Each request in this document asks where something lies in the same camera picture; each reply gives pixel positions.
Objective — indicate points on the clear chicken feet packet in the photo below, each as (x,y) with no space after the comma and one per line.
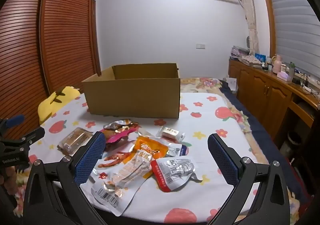
(115,158)

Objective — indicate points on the brown slatted wardrobe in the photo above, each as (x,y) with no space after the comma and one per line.
(62,39)

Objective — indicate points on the dark trash bin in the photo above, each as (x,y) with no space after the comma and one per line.
(292,141)

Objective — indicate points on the small white snack packet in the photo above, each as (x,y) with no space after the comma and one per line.
(171,133)

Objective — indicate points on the pink snack packet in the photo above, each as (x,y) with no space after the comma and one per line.
(120,137)

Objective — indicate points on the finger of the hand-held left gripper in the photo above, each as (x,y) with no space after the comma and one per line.
(15,120)
(27,137)

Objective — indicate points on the small white desk fan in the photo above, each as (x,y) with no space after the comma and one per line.
(248,41)

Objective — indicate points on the wooden side cabinet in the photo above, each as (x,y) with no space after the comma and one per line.
(260,95)

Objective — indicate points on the clear tray snack packet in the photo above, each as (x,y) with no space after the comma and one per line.
(73,140)

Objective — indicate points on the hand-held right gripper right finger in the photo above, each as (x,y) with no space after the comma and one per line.
(222,160)

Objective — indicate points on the green-lid clear bottle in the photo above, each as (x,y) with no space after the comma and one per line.
(291,69)

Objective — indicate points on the cream floral curtain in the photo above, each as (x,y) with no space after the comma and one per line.
(250,9)

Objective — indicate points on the white fruit-print bed sheet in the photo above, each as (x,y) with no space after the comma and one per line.
(200,125)

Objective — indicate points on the blue carton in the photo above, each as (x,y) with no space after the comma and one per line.
(260,57)

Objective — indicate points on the person's left hand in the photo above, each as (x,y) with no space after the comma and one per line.
(6,177)

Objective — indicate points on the white wall switch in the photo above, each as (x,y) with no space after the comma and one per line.
(200,46)

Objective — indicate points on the white blue-edged snack packet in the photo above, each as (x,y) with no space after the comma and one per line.
(181,150)

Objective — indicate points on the white red-edged snack packet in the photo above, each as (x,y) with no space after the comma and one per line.
(175,172)

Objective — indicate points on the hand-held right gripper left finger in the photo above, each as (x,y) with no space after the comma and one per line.
(90,160)

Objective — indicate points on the pink thermos bottle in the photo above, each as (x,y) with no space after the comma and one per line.
(277,64)

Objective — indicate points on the yellow plush toy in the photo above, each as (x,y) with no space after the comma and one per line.
(55,102)

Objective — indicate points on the grey window blind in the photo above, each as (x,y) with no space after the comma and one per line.
(295,27)

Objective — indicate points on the pink tissue box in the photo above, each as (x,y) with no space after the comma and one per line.
(284,76)

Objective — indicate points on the wooden window frame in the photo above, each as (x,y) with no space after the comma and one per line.
(268,27)

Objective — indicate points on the small white box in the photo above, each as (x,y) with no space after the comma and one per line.
(231,84)

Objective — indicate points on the cardboard box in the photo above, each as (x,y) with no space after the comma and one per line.
(135,97)

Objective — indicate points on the white power strip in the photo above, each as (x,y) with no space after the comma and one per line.
(307,88)

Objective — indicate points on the folded floral cloth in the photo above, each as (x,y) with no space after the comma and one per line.
(251,61)

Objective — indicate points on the brown silver snack packet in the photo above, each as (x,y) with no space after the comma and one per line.
(120,124)

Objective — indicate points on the folded purple cloth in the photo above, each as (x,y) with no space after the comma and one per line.
(239,52)

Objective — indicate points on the pale orange-print snack packet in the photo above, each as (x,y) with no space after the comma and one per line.
(130,177)

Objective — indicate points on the orange snack packet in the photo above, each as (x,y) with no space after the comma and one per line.
(150,148)

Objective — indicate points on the floral blanket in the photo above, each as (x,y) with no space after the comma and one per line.
(240,115)

